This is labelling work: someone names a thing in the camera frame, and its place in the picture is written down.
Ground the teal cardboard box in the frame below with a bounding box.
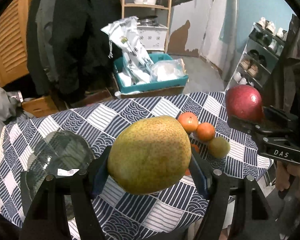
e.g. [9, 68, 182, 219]
[114, 53, 189, 94]

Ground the wooden louvered door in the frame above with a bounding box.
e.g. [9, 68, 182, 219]
[0, 0, 31, 87]

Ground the dark hanging coat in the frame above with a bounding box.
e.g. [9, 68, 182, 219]
[26, 0, 121, 104]

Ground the metal pot on box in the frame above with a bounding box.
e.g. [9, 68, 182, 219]
[138, 15, 159, 27]

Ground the shoe rack with shoes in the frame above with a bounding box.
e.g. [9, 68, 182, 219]
[225, 17, 288, 92]

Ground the red apple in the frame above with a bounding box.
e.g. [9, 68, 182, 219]
[225, 85, 264, 122]

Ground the grey cloth pile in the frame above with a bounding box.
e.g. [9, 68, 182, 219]
[0, 87, 23, 124]

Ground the white patterned storage box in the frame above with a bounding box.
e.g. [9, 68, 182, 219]
[138, 24, 168, 51]

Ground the wooden shelf unit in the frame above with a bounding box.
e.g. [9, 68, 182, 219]
[121, 0, 172, 52]

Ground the person's right hand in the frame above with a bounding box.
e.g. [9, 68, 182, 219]
[275, 160, 300, 221]

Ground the blue white patterned tablecloth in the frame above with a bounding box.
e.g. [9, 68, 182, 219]
[0, 92, 272, 239]

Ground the clear plastic bag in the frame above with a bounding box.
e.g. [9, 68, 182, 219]
[151, 59, 187, 82]

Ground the orange tangerine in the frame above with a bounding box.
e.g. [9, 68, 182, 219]
[177, 112, 199, 134]
[196, 122, 215, 142]

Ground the small wooden box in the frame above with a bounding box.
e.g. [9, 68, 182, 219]
[21, 96, 58, 118]

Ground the small green-yellow fruit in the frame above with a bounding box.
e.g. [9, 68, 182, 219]
[208, 137, 230, 159]

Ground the large yellow-green pear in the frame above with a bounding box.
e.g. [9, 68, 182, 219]
[107, 116, 192, 195]

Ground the white printed rice bag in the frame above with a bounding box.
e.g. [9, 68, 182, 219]
[101, 16, 154, 84]

